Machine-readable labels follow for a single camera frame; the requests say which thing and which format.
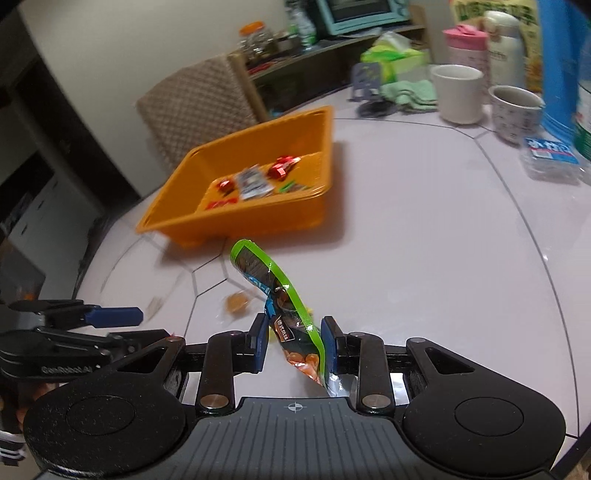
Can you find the small red candy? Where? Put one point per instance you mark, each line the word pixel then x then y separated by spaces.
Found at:
pixel 226 185

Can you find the plastic water bottle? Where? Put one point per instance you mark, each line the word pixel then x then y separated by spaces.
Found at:
pixel 584 120

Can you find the white thermos bottle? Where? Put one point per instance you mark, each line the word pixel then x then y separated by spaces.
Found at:
pixel 505 50

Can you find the blue thermos jug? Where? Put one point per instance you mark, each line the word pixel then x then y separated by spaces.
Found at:
pixel 561 69

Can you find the green cloth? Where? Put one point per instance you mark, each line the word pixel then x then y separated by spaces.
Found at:
pixel 411 94

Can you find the white cup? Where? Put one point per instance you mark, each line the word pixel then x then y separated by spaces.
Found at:
pixel 457 97

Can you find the green-edged dark snack packet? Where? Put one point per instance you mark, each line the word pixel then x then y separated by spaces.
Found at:
pixel 258 272

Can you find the beige quilted chair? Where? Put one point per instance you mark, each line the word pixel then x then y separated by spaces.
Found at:
pixel 198 106

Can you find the green tissue box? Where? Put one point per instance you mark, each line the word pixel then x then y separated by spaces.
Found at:
pixel 397 57

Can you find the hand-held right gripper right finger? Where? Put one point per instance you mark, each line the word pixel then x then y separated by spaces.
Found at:
pixel 330 346

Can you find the dark wooden cabinet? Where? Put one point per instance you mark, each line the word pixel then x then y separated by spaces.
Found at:
pixel 69 129

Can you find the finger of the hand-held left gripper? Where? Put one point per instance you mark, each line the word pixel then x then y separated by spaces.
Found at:
pixel 134 341
pixel 115 315

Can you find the white drawer cabinet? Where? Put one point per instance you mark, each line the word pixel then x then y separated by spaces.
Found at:
pixel 51 207

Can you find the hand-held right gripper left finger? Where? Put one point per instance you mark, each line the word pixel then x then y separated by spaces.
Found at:
pixel 261 344

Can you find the teal toaster oven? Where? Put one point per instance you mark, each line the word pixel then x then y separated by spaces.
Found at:
pixel 360 16

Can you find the yellow green snack bag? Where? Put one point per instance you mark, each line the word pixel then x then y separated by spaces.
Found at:
pixel 531 46

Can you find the red foil candy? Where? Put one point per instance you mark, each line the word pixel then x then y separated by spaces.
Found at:
pixel 282 167

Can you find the pink lidded bottle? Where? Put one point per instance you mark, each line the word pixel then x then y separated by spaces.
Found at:
pixel 466 46

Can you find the grey phone stand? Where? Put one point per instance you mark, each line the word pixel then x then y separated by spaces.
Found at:
pixel 367 81

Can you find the orange plastic tray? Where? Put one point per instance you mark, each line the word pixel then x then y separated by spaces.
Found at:
pixel 258 217

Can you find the grey snack packet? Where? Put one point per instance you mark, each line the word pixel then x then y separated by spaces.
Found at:
pixel 254 183

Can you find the person's left hand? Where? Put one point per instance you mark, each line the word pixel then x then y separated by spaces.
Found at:
pixel 37 390

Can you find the glass jar with orange lid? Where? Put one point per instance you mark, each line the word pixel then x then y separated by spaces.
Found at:
pixel 257 44

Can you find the wooden shelf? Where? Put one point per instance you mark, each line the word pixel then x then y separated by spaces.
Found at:
pixel 300 64

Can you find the patterned mug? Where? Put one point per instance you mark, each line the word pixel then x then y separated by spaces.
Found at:
pixel 515 117

